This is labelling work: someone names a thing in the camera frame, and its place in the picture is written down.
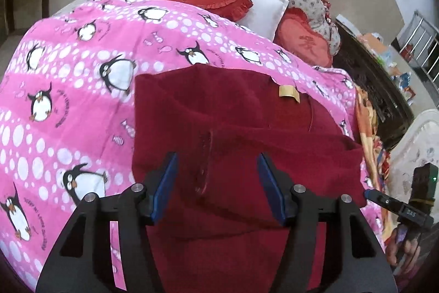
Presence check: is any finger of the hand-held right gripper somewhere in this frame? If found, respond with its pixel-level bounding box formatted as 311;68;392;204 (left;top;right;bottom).
364;188;403;214

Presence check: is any person's right hand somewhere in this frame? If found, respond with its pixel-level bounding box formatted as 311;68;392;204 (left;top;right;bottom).
387;226;424;278

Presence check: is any metal stair railing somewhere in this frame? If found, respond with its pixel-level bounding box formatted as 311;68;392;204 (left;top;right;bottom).
394;10;439;108

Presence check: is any white floral upholstered chair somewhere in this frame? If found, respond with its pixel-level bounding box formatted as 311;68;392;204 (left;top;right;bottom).
387;109;439;208

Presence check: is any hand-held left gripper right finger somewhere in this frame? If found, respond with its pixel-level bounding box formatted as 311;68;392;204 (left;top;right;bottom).
257;152;398;293

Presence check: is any cardboard box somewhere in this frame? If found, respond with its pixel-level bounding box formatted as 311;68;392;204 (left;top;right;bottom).
358;33;383;51

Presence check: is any dark carved wooden cabinet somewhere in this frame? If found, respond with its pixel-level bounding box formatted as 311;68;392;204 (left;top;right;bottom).
331;18;415;151

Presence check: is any orange printed blanket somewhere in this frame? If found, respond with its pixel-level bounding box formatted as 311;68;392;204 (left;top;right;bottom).
355;85;395;245

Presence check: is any dark red sweater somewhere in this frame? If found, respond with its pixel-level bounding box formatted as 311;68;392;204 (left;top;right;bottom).
132;65;366;293

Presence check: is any pink penguin print blanket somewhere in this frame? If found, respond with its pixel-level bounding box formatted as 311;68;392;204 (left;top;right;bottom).
0;0;385;293

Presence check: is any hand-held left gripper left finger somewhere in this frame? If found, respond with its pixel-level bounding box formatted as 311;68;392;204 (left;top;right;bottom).
35;152;179;293

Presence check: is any white pillow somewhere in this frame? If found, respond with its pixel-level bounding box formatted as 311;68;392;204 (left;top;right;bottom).
240;0;289;41

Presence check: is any white paper sheet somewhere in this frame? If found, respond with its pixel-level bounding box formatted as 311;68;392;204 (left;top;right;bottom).
335;14;360;35

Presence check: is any small red heart pillow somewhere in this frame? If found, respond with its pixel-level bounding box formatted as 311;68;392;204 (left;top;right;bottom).
276;7;333;68

